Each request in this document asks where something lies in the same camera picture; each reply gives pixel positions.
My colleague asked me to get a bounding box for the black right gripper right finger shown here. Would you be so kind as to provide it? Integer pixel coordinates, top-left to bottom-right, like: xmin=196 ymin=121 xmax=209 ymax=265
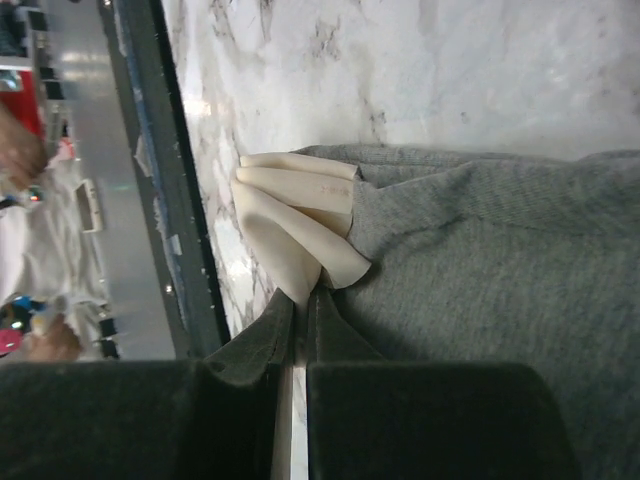
xmin=306 ymin=288 xmax=580 ymax=479

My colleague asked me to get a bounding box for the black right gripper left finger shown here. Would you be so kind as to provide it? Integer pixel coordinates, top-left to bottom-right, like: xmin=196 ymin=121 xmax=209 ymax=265
xmin=1 ymin=292 xmax=295 ymax=479

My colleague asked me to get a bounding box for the grey cream underwear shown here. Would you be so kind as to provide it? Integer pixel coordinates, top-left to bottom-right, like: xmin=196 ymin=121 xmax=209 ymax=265
xmin=232 ymin=145 xmax=639 ymax=479

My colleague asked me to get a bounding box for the person in white shirt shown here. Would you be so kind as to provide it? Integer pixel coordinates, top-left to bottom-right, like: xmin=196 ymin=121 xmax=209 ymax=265
xmin=1 ymin=107 xmax=108 ymax=363

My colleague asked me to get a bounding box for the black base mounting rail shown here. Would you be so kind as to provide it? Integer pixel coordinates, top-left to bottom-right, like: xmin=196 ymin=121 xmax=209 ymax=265
xmin=97 ymin=1 xmax=230 ymax=358

